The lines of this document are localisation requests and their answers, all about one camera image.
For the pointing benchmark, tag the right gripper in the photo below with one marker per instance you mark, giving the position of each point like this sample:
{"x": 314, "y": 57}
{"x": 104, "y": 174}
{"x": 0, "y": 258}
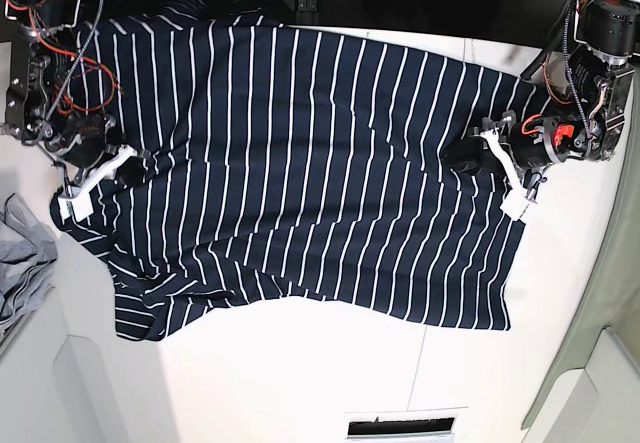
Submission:
{"x": 89, "y": 155}

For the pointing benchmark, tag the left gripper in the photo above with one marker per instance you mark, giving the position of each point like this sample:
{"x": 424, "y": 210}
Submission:
{"x": 519, "y": 151}

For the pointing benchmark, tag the navy white striped t-shirt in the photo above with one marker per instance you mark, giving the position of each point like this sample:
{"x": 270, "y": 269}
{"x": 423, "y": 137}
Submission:
{"x": 293, "y": 162}

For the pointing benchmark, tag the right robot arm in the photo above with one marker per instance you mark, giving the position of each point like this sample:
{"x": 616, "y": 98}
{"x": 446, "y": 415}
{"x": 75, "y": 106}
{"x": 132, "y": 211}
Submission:
{"x": 58, "y": 95}

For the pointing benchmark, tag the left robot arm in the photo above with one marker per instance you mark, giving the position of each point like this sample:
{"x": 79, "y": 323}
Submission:
{"x": 587, "y": 73}

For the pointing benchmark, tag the grey cloth pile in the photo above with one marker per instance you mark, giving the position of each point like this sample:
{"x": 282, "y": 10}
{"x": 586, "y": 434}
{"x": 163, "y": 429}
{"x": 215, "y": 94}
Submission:
{"x": 28, "y": 257}

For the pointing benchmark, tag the white floor vent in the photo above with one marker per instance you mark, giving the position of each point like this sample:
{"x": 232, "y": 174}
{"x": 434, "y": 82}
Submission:
{"x": 430, "y": 425}

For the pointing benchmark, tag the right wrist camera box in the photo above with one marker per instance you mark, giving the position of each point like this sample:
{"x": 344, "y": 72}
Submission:
{"x": 78, "y": 206}

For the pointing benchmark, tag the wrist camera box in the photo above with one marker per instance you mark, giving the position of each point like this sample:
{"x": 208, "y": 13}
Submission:
{"x": 78, "y": 206}
{"x": 517, "y": 207}

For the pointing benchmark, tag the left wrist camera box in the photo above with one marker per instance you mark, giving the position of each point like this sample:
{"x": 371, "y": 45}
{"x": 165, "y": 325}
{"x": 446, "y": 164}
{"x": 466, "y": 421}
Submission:
{"x": 517, "y": 207}

